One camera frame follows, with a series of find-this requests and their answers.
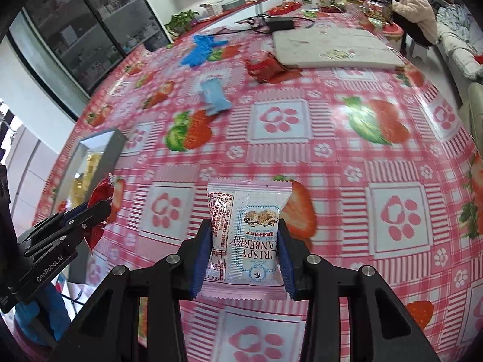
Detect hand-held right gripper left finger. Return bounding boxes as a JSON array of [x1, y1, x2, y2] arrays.
[[49, 219, 211, 362]]

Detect blue snack packet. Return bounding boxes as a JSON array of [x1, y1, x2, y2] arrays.
[[199, 77, 232, 116]]

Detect black power adapter with cable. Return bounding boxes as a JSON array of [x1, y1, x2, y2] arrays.
[[222, 13, 315, 34]]

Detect glass door cabinet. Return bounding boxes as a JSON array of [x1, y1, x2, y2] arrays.
[[8, 0, 170, 100]]

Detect red candy packet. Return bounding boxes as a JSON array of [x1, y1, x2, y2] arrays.
[[85, 179, 116, 247]]

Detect white sofa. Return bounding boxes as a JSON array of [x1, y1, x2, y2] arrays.
[[436, 4, 483, 121]]

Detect white foam mat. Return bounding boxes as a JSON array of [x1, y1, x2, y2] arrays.
[[272, 28, 405, 70]]

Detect white stool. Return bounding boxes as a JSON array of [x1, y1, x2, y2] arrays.
[[409, 41, 433, 63]]

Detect person's left hand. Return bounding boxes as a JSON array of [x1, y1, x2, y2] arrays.
[[13, 283, 72, 348]]

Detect blue gloves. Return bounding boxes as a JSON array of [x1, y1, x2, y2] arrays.
[[179, 35, 229, 68]]

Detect grey box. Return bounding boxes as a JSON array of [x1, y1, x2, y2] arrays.
[[53, 128, 127, 212]]

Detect green potted plant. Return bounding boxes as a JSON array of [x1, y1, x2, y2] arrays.
[[164, 9, 200, 39]]

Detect white snack packet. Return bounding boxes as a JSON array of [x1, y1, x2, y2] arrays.
[[202, 178, 293, 299]]

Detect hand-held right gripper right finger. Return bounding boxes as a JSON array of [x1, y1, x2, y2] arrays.
[[277, 222, 440, 362]]

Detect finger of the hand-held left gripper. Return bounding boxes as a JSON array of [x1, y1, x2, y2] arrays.
[[16, 205, 91, 247], [24, 200, 113, 257]]

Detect crumpled red snack packet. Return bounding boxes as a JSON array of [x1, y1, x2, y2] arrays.
[[245, 52, 289, 83]]

